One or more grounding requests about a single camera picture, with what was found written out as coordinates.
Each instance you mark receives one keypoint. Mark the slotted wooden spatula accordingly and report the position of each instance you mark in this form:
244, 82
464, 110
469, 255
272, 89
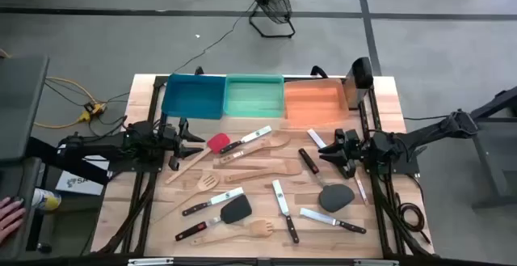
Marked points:
208, 182

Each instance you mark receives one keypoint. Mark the steel box grater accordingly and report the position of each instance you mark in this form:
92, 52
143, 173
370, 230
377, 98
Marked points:
359, 80

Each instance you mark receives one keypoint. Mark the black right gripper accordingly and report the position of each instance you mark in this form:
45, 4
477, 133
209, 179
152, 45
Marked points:
351, 149

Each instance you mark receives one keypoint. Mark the knife with white sheath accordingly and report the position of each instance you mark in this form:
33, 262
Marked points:
254, 134
226, 196
315, 136
280, 195
360, 189

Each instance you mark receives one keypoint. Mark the white printed box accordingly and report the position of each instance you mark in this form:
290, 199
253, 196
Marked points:
76, 183

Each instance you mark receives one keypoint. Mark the black round-head turner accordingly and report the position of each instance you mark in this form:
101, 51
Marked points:
335, 197

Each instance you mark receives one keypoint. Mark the grey side desk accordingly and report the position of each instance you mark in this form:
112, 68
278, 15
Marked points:
20, 104

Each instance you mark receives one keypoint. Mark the person's hand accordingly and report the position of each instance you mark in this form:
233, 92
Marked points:
10, 217

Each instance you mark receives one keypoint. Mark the silver frame bracket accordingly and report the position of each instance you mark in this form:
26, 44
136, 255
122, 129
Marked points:
151, 262
375, 263

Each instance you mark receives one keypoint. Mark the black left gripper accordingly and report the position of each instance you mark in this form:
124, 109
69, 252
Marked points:
171, 142

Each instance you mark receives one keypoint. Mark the wooden spork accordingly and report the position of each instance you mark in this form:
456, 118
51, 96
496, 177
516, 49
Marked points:
260, 229

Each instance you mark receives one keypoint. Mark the yellow and white can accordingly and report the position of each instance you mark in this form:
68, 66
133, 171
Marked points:
48, 200

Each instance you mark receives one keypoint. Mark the black metal stand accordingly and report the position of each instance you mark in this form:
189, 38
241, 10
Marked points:
490, 157

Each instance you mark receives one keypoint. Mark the blue plastic bin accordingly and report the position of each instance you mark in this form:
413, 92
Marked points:
194, 96

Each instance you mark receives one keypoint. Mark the teal plastic bin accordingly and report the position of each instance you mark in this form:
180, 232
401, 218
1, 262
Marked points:
254, 96

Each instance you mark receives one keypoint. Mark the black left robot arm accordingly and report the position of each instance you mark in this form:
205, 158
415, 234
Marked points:
101, 149

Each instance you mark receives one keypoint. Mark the black frame hook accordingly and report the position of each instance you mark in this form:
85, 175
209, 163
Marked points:
199, 70
319, 70

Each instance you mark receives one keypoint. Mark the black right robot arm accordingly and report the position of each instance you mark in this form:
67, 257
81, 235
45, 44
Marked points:
424, 136

